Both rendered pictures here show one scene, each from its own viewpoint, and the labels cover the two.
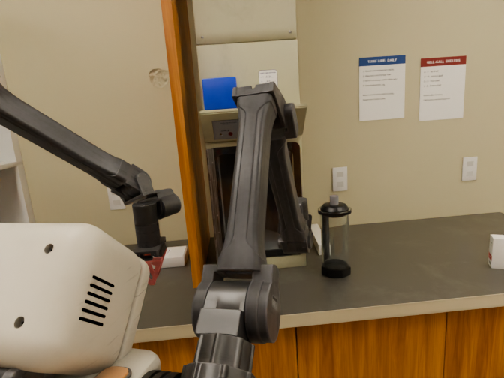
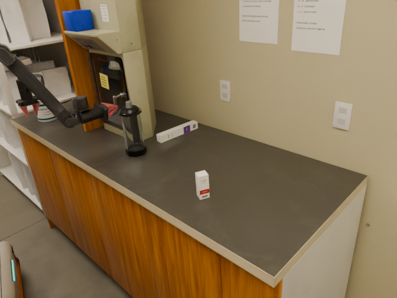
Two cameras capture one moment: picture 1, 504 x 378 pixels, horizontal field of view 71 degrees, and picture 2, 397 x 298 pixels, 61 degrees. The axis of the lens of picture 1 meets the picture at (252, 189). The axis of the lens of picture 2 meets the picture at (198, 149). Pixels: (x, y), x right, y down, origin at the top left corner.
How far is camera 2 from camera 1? 1.66 m
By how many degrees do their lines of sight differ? 47
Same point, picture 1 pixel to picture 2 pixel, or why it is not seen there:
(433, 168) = (304, 104)
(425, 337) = (133, 210)
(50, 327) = not seen: outside the picture
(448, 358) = (145, 231)
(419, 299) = (120, 182)
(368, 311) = (99, 175)
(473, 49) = not seen: outside the picture
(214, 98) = (67, 24)
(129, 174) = not seen: hidden behind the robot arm
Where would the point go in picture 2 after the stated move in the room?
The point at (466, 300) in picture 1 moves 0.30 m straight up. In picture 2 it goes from (136, 197) to (125, 129)
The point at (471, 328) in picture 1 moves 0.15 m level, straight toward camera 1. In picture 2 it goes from (152, 220) to (116, 225)
